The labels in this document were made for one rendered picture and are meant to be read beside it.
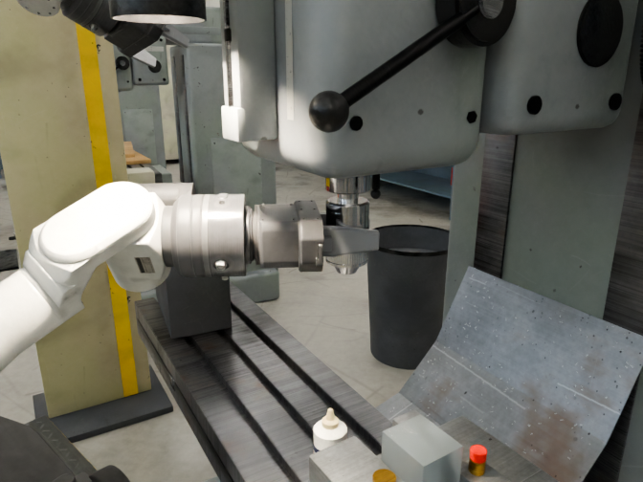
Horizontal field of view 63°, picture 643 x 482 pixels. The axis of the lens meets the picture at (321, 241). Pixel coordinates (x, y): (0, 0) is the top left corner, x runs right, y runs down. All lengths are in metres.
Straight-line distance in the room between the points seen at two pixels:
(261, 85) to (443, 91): 0.16
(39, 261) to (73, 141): 1.68
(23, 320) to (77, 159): 1.69
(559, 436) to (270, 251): 0.49
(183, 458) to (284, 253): 1.76
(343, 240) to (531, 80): 0.24
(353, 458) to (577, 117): 0.42
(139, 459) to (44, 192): 1.07
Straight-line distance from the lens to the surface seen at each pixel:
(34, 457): 1.45
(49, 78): 2.19
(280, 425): 0.81
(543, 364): 0.86
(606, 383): 0.82
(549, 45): 0.57
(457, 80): 0.51
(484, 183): 0.92
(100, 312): 2.39
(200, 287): 1.03
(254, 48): 0.48
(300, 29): 0.45
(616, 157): 0.79
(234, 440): 0.79
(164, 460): 2.25
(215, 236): 0.53
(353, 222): 0.55
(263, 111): 0.49
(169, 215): 0.56
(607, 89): 0.65
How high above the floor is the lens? 1.40
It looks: 18 degrees down
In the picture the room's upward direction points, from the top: straight up
